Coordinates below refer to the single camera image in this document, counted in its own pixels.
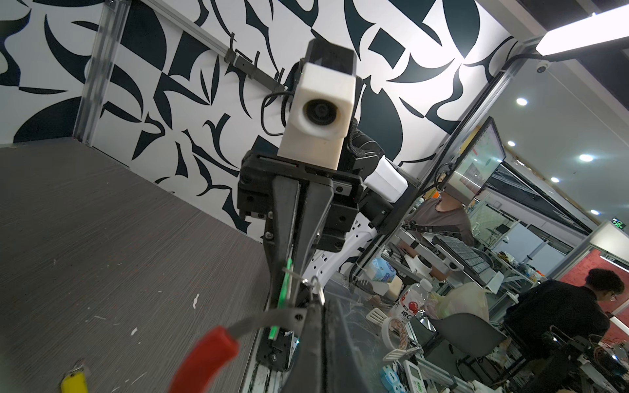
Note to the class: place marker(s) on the black wall hook rack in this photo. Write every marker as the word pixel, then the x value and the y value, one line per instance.
pixel 241 62

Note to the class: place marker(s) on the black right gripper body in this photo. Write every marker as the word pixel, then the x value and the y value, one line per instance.
pixel 254 189

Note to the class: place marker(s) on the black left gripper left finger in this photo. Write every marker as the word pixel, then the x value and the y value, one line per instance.
pixel 307 375

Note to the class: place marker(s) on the seated person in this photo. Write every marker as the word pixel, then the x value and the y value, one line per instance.
pixel 444 211

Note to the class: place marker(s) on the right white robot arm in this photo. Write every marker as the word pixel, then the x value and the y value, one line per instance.
pixel 384 187

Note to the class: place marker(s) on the computer monitor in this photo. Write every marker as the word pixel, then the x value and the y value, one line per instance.
pixel 475 165

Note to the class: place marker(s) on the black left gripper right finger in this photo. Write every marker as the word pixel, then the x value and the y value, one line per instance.
pixel 342 372

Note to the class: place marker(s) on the black keyboard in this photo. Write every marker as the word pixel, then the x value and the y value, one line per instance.
pixel 472 263

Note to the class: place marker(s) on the person in black shirt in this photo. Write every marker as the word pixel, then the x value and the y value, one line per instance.
pixel 572 311

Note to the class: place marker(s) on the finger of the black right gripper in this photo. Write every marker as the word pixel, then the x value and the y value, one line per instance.
pixel 279 231
pixel 312 211

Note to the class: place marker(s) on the plastic bottle red label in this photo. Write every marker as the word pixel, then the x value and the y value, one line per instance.
pixel 412 301

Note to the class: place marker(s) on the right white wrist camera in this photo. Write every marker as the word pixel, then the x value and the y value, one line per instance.
pixel 323 102

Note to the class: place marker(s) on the grey office chair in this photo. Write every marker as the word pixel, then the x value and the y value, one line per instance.
pixel 470 334

